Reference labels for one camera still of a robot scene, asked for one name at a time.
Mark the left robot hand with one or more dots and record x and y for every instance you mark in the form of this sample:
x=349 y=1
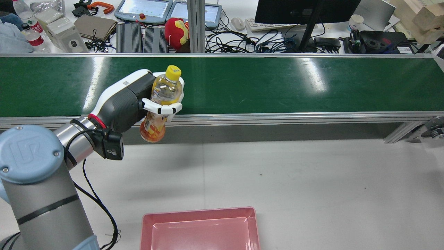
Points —
x=121 y=100

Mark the orange drink bottle yellow cap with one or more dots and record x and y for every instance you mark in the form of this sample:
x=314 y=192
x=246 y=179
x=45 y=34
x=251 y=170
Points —
x=166 y=90

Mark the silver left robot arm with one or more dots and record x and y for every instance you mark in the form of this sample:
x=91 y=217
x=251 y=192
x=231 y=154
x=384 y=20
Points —
x=38 y=180

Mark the pink plastic basket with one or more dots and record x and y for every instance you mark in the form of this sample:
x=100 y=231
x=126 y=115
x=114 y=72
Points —
x=201 y=229

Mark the grey ribbed metal box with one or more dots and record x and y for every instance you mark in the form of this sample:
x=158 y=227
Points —
x=155 y=40
x=129 y=37

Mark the brown notebook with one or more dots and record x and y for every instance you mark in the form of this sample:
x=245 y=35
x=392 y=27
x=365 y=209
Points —
x=95 y=27

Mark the white device box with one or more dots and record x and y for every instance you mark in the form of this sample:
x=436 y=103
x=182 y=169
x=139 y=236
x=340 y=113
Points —
x=66 y=34

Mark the red yellow Iron Man plush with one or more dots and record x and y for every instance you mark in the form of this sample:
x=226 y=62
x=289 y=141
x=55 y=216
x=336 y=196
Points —
x=175 y=33

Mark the orange clamp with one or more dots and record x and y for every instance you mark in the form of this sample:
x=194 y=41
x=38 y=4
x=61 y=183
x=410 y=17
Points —
x=102 y=7

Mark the black tool part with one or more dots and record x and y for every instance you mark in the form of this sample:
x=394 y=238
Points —
x=80 y=8

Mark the water bottle black cap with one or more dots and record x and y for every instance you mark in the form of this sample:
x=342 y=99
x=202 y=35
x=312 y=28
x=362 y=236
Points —
x=34 y=38

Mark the clear plastic bag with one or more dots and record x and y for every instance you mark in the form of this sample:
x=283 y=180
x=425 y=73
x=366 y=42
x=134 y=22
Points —
x=48 y=10

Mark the water bottle white cap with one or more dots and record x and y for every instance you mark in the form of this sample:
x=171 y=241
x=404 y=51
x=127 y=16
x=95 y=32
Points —
x=27 y=15

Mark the blue cloth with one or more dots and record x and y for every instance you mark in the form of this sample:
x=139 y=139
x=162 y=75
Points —
x=10 y=36

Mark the white computer mouse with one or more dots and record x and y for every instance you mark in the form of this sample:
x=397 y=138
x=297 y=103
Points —
x=238 y=23

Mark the green conveyor belt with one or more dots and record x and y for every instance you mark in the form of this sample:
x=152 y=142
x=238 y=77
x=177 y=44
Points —
x=260 y=83

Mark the white keyboard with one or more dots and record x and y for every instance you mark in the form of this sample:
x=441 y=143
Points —
x=274 y=26

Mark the black computer monitor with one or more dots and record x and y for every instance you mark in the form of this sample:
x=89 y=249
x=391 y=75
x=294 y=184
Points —
x=298 y=10

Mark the black monitor stand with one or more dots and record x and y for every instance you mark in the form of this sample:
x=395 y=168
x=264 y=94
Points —
x=310 y=31

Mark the black docking hub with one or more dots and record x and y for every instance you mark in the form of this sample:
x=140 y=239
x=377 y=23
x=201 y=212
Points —
x=327 y=43

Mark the white paper cup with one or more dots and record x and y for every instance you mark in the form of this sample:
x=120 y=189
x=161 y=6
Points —
x=356 y=22

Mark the black robot flange device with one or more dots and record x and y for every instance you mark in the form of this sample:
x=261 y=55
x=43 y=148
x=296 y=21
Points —
x=381 y=41

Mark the silver laptop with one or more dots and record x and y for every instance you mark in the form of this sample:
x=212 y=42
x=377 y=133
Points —
x=376 y=14

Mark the white label tag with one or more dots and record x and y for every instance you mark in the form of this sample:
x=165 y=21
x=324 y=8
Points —
x=404 y=49

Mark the cardboard box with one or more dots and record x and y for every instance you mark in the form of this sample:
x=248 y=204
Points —
x=421 y=17

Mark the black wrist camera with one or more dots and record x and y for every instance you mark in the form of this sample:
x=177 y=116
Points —
x=112 y=147

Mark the aluminium profile post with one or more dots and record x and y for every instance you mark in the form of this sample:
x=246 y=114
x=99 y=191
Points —
x=196 y=24

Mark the aluminium conveyor leg bracket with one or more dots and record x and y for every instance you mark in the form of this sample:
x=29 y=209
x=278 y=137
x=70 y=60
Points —
x=409 y=130

